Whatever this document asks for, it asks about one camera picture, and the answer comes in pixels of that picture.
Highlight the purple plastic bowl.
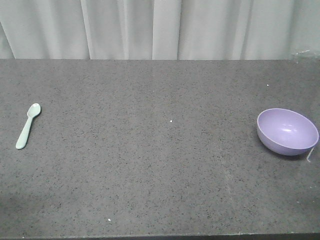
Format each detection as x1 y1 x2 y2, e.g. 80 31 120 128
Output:
256 108 320 156

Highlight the light green plastic spoon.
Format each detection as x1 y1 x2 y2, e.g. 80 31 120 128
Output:
15 103 41 150

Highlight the white curtain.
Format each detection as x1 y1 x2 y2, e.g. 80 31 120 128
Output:
0 0 320 61

